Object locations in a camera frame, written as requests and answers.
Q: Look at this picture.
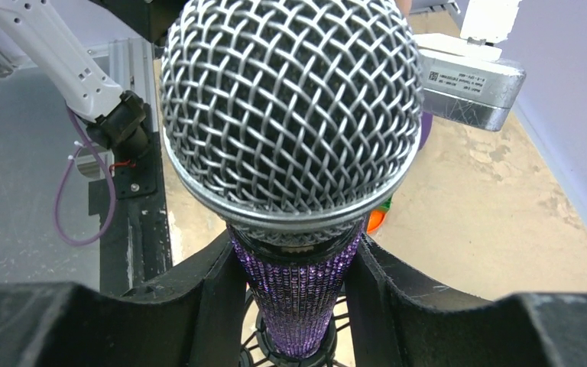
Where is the purple metronome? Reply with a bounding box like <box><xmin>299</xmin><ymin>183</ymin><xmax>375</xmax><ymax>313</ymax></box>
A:
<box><xmin>418</xmin><ymin>112</ymin><xmax>433</xmax><ymax>151</ymax></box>

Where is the purple glitter microphone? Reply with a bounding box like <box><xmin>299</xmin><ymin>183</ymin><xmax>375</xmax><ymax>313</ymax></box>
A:
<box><xmin>160</xmin><ymin>1</ymin><xmax>423</xmax><ymax>343</ymax></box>

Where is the black shock mount tripod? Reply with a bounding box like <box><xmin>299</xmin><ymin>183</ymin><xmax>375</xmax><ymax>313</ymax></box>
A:
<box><xmin>238</xmin><ymin>288</ymin><xmax>350</xmax><ymax>366</ymax></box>

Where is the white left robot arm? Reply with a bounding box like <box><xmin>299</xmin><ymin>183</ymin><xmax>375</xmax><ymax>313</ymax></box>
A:
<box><xmin>0</xmin><ymin>1</ymin><xmax>150</xmax><ymax>159</ymax></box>

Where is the green toy brick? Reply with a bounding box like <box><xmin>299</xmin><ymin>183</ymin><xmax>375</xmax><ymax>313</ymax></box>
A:
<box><xmin>378</xmin><ymin>197</ymin><xmax>392</xmax><ymax>213</ymax></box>

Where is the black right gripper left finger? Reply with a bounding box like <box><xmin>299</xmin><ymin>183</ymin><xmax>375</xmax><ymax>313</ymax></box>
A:
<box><xmin>0</xmin><ymin>232</ymin><xmax>245</xmax><ymax>366</ymax></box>

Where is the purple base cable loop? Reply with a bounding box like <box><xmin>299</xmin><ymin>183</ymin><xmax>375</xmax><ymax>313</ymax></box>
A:
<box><xmin>53</xmin><ymin>106</ymin><xmax>138</xmax><ymax>248</ymax></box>

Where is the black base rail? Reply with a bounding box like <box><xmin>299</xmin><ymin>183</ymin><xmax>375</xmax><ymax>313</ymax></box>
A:
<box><xmin>89</xmin><ymin>133</ymin><xmax>173</xmax><ymax>296</ymax></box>

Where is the orange curved track piece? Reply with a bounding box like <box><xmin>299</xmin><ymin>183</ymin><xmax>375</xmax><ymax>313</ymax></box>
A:
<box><xmin>367</xmin><ymin>209</ymin><xmax>388</xmax><ymax>234</ymax></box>

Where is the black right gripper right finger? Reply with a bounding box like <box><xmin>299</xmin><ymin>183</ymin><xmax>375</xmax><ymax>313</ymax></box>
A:
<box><xmin>345</xmin><ymin>236</ymin><xmax>587</xmax><ymax>366</ymax></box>

